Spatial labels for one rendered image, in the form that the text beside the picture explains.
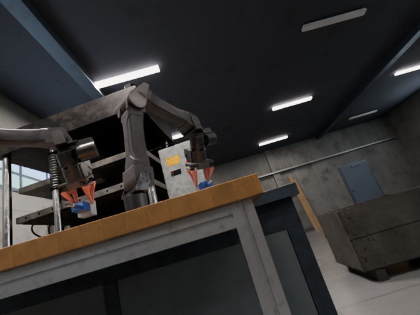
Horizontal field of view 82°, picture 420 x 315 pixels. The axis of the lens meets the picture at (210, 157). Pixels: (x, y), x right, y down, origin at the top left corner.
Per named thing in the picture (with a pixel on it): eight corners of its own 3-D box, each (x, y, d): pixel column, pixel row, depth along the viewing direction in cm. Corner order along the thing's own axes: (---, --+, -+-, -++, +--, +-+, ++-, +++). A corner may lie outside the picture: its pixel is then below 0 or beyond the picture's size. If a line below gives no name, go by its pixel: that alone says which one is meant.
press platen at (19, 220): (147, 180, 178) (145, 174, 180) (15, 224, 187) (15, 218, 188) (177, 194, 248) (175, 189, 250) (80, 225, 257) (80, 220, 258)
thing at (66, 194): (77, 206, 90) (68, 182, 88) (95, 200, 90) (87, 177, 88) (67, 213, 83) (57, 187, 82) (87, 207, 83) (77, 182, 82)
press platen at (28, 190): (142, 151, 189) (141, 145, 191) (18, 194, 198) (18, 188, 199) (171, 171, 255) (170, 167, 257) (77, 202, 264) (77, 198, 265)
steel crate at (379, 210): (481, 254, 198) (436, 181, 219) (373, 286, 199) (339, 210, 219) (415, 249, 270) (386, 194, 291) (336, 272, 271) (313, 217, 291)
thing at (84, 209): (74, 210, 75) (73, 194, 77) (59, 214, 75) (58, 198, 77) (97, 214, 87) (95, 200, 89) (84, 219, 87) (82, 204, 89)
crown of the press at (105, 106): (149, 147, 174) (134, 79, 194) (-9, 201, 185) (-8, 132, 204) (181, 172, 254) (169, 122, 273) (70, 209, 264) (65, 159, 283)
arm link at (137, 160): (143, 195, 72) (134, 107, 85) (155, 188, 68) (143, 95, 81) (124, 195, 68) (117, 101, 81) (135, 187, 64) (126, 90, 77)
